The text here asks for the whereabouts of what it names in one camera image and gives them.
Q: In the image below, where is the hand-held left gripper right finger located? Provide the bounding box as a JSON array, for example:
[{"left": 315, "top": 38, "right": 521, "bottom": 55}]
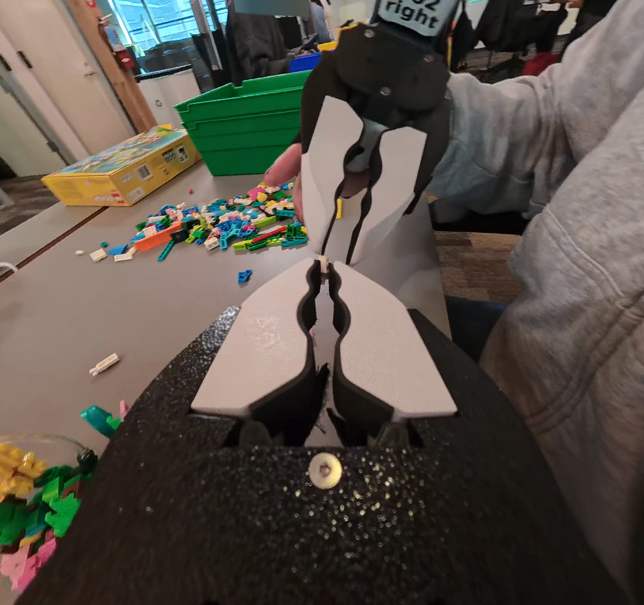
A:
[{"left": 328, "top": 260, "right": 458, "bottom": 446}]

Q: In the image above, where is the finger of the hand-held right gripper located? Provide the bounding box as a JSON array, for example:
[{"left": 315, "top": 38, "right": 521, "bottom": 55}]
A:
[
  {"left": 300, "top": 96, "right": 366, "bottom": 254},
  {"left": 346, "top": 129, "right": 429, "bottom": 264}
]

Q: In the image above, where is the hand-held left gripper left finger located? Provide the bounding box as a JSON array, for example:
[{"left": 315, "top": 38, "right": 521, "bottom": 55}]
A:
[{"left": 191, "top": 257, "right": 330, "bottom": 446}]

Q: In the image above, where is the pile of colourful lego pieces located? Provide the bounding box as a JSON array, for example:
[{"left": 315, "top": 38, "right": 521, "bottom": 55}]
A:
[{"left": 133, "top": 182, "right": 309, "bottom": 264}]

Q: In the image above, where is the white lego hinge piece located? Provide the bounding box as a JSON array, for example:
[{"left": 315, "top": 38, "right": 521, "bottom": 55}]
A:
[{"left": 89, "top": 352, "right": 121, "bottom": 377}]

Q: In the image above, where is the person's right forearm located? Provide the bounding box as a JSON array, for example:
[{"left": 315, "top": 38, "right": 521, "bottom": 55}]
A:
[{"left": 428, "top": 0, "right": 644, "bottom": 219}]

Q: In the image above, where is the orange lego plate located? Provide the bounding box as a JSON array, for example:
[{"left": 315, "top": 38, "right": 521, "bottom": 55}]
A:
[{"left": 133, "top": 221, "right": 183, "bottom": 253}]

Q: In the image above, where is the yellow lego box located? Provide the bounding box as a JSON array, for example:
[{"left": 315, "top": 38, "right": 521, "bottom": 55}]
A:
[{"left": 41, "top": 124, "right": 202, "bottom": 207}]

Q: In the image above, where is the green lego flower model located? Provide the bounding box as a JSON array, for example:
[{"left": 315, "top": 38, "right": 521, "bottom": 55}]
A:
[{"left": 0, "top": 400, "right": 131, "bottom": 594}]

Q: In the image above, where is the person's right hand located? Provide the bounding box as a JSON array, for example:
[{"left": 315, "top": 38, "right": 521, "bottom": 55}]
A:
[{"left": 264, "top": 143, "right": 304, "bottom": 187}]

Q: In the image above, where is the green plastic bin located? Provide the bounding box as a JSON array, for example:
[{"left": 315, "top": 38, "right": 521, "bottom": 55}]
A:
[
  {"left": 173, "top": 69, "right": 316, "bottom": 124},
  {"left": 188, "top": 132, "right": 303, "bottom": 177},
  {"left": 179, "top": 111, "right": 303, "bottom": 139}
]

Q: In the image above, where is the person's blue trouser leg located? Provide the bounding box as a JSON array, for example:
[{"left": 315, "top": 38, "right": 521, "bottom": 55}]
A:
[{"left": 445, "top": 295, "right": 509, "bottom": 360}]

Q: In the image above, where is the white recycling bin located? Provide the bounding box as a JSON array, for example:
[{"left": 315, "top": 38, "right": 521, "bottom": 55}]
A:
[{"left": 138, "top": 69, "right": 202, "bottom": 128}]

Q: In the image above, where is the person's grey hoodie torso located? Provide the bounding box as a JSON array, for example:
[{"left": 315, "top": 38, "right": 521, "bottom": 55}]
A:
[{"left": 480, "top": 102, "right": 644, "bottom": 602}]

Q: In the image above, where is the wooden pillar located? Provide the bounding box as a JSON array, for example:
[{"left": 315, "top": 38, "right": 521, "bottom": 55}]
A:
[{"left": 45, "top": 0, "right": 158, "bottom": 133}]

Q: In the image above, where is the red fire extinguisher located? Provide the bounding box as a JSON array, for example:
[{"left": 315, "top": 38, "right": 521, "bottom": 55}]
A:
[{"left": 98, "top": 14, "right": 137, "bottom": 71}]

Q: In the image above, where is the white door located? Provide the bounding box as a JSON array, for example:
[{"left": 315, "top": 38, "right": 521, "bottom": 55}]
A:
[{"left": 0, "top": 0, "right": 135, "bottom": 159}]

